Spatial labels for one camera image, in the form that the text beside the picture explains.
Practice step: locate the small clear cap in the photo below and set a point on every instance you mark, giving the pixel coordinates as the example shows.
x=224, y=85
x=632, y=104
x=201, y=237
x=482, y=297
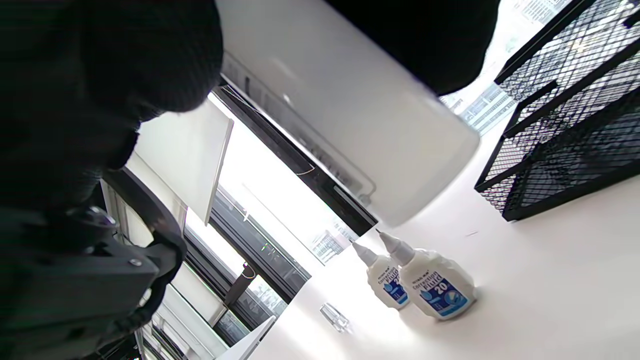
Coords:
x=334, y=316

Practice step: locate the wide white roller blind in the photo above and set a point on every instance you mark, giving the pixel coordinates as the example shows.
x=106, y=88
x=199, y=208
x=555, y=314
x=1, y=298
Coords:
x=185, y=155

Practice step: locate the white tall glue bottle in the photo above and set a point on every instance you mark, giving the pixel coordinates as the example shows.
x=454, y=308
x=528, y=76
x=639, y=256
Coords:
x=350, y=125

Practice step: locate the person's right hand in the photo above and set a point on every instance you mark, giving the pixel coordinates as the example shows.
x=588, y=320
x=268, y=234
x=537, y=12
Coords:
x=100, y=75

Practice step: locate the black mesh desk organizer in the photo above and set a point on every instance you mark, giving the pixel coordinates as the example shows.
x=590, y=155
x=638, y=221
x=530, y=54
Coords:
x=570, y=94

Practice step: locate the black window frame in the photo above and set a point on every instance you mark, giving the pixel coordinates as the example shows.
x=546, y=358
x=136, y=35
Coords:
x=280, y=150

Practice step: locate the small white correction fluid bottle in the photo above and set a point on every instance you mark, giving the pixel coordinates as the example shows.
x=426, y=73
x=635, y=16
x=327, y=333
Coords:
x=435, y=290
x=382, y=280

